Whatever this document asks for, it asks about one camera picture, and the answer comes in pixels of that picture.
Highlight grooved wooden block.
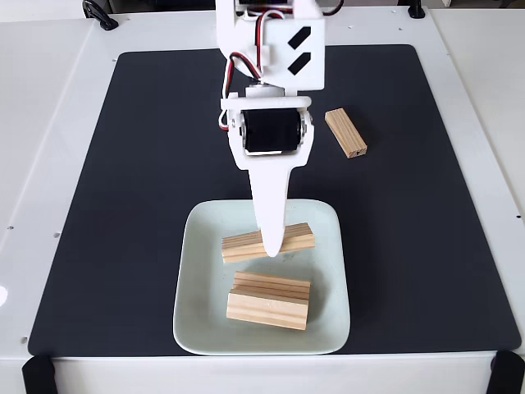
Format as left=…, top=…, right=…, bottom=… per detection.
left=226, top=286, right=309, bottom=330
left=324, top=108, right=368, bottom=159
left=232, top=270, right=311, bottom=303
left=221, top=222, right=317, bottom=263

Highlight pale green square plate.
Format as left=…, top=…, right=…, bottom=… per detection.
left=171, top=198, right=352, bottom=356

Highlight black rubber mat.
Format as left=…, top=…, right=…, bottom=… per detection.
left=27, top=44, right=522, bottom=357

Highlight red white black servo cable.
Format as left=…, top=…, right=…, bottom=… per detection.
left=319, top=0, right=345, bottom=17
left=218, top=10, right=288, bottom=132

